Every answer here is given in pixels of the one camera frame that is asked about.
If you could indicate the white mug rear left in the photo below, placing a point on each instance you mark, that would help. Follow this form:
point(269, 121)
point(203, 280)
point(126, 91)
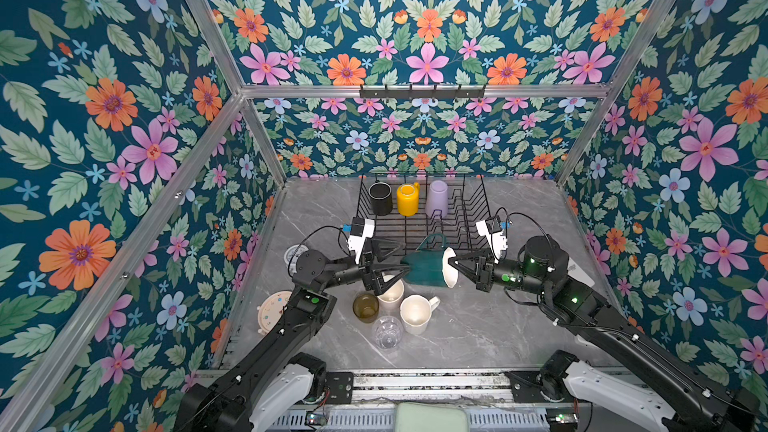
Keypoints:
point(389, 301)

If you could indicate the pink round clock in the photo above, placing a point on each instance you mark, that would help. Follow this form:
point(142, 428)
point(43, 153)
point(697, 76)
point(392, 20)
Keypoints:
point(271, 310)

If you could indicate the lilac plastic cup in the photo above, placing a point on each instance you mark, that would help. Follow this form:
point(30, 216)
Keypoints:
point(437, 201)

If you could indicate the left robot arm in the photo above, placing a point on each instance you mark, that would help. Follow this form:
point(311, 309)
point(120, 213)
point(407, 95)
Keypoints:
point(275, 374)

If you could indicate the small white alarm clock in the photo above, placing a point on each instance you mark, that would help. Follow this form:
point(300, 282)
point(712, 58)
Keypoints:
point(292, 254)

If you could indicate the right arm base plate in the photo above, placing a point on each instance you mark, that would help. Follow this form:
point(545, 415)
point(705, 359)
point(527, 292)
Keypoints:
point(533, 386)

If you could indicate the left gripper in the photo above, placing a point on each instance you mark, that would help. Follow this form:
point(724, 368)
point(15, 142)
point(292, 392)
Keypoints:
point(370, 276)

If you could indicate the white mug front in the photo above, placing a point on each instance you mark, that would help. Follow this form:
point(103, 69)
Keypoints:
point(416, 312)

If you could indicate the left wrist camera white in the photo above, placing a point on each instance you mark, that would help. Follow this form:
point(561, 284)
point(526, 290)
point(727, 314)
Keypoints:
point(358, 231)

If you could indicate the black wall hook rail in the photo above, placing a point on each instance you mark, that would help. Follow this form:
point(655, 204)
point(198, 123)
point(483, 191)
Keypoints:
point(439, 92)

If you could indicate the black wire dish rack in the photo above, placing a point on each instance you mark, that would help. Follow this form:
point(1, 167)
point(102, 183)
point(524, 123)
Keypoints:
point(468, 204)

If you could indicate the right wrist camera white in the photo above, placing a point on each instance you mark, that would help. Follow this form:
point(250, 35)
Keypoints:
point(494, 232)

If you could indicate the olive glass cup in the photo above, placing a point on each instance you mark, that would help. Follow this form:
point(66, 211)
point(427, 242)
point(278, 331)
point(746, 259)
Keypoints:
point(366, 307)

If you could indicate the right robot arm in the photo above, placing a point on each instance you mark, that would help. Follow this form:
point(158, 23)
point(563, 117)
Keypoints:
point(671, 397)

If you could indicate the yellow mug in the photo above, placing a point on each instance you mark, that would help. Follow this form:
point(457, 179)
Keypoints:
point(408, 198)

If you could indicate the white remote control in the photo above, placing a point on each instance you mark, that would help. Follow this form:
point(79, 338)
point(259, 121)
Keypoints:
point(576, 272)

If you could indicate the black mug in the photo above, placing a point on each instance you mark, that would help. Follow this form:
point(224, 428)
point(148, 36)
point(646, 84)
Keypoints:
point(381, 201)

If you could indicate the clear glass cup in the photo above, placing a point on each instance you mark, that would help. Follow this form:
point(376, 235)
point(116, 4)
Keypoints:
point(387, 332)

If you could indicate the green mug white inside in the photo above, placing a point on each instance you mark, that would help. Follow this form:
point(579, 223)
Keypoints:
point(429, 263)

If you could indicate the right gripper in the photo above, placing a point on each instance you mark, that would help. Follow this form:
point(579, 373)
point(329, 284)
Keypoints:
point(484, 279)

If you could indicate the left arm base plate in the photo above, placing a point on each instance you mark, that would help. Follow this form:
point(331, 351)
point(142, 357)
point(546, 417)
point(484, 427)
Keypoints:
point(335, 388)

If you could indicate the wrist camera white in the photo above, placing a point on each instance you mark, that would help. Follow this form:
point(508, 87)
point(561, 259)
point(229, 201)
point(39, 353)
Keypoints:
point(358, 231)
point(494, 232)

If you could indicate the green cloth pad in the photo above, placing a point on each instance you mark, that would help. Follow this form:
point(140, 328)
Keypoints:
point(415, 417)

